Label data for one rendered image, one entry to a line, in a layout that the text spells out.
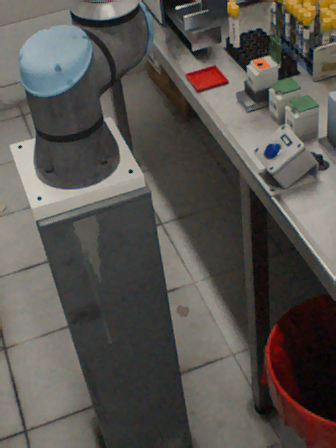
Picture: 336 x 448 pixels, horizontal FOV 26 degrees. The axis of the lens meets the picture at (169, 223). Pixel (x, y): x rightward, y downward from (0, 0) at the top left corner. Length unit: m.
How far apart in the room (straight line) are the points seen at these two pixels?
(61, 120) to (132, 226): 0.24
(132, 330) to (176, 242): 0.97
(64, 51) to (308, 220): 0.46
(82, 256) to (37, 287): 1.08
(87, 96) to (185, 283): 1.20
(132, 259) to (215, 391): 0.77
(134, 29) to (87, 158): 0.23
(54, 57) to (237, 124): 0.40
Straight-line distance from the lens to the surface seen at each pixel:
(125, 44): 1.26
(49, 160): 1.26
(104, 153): 1.26
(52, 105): 1.18
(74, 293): 1.37
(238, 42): 1.58
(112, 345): 1.51
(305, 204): 1.21
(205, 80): 1.53
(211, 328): 2.17
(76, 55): 1.16
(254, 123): 1.39
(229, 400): 2.02
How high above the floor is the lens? 1.68
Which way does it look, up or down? 42 degrees down
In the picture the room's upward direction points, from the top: 8 degrees counter-clockwise
